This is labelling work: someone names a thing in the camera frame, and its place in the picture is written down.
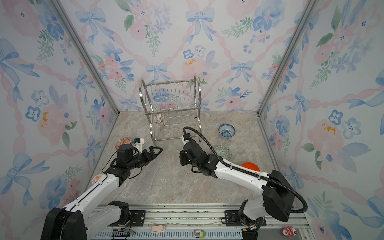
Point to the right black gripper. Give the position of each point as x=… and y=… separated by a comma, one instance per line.
x=183, y=156

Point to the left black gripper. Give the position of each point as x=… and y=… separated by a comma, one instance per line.
x=149, y=158

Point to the white maroon patterned bowl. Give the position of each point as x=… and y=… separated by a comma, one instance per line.
x=160, y=119

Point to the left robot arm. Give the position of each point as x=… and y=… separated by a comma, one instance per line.
x=76, y=220

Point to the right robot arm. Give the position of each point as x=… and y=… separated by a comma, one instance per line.
x=275, y=201

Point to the pale green patterned bowl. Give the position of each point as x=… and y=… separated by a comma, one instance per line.
x=223, y=152

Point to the orange patterned bowl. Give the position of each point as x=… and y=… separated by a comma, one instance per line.
x=124, y=141

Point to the blue white floral bowl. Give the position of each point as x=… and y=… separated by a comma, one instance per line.
x=226, y=130

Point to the plain orange bowl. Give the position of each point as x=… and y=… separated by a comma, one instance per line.
x=251, y=166

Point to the pink white cup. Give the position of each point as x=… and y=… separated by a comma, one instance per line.
x=96, y=178

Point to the pink eraser block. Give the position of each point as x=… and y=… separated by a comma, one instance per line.
x=158, y=229

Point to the small green device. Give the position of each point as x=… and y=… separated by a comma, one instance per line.
x=199, y=234

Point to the pink plush toy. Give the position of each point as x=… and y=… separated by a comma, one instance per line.
x=289, y=231

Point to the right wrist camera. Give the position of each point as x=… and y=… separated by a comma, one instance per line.
x=186, y=138

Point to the chrome wire dish rack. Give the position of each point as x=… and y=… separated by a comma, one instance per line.
x=180, y=102

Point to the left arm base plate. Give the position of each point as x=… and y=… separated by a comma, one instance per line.
x=133, y=218

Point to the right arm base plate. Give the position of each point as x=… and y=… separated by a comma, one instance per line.
x=234, y=219

